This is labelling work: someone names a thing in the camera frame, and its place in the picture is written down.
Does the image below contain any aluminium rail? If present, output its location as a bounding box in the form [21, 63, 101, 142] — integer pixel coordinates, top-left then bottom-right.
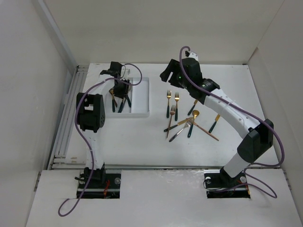
[45, 65, 89, 170]

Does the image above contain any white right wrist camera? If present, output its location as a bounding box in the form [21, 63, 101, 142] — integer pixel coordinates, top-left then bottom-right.
[185, 51, 199, 61]

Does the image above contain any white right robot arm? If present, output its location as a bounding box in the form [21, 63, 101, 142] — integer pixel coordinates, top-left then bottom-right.
[160, 58, 274, 187]

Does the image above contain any copper fork in tray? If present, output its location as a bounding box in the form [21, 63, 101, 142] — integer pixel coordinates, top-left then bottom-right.
[112, 94, 117, 107]

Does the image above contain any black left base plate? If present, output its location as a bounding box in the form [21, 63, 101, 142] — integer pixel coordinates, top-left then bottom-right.
[74, 168, 121, 199]

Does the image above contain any silver fork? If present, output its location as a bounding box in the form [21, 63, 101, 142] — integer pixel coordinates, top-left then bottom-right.
[169, 120, 192, 142]

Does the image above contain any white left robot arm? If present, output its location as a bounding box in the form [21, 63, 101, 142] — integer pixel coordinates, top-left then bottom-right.
[75, 61, 131, 188]

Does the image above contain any gold knife green handle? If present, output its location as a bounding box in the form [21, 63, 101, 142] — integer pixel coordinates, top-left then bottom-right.
[187, 99, 198, 116]
[208, 114, 220, 133]
[164, 117, 194, 132]

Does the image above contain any white cutlery tray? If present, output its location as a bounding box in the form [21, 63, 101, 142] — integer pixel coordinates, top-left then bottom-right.
[104, 77, 150, 119]

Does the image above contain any gold fork green handle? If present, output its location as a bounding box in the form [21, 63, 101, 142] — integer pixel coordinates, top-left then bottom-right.
[175, 92, 179, 121]
[166, 90, 171, 118]

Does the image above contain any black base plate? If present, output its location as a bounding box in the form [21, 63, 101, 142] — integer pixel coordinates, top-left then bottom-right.
[203, 173, 250, 199]
[74, 168, 121, 199]

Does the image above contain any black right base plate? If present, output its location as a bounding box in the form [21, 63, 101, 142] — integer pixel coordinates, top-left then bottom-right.
[203, 173, 250, 199]

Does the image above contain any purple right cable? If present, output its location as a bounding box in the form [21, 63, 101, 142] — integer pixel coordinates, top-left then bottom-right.
[179, 46, 285, 198]

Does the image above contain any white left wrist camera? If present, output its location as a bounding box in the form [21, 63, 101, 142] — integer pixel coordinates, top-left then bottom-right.
[123, 69, 131, 79]

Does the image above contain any gold spoon green handle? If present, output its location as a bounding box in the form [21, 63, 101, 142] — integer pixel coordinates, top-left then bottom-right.
[118, 98, 125, 113]
[126, 95, 132, 108]
[187, 110, 199, 138]

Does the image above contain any gold fork in tray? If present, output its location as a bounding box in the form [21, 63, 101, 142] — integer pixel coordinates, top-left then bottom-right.
[109, 89, 116, 113]

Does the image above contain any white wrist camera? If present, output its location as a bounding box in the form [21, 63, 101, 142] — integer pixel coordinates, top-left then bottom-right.
[123, 69, 131, 79]
[185, 51, 199, 61]

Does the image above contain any copper knife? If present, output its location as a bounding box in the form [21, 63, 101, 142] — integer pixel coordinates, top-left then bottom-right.
[193, 122, 219, 141]

